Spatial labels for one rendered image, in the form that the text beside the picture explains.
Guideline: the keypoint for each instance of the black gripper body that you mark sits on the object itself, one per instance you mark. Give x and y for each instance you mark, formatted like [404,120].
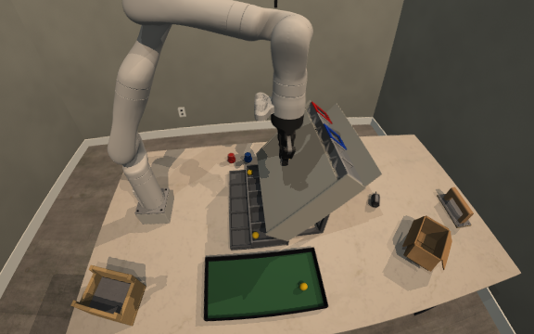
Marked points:
[287,127]

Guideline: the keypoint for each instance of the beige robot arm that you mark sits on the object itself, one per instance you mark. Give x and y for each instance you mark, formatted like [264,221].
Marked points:
[290,35]

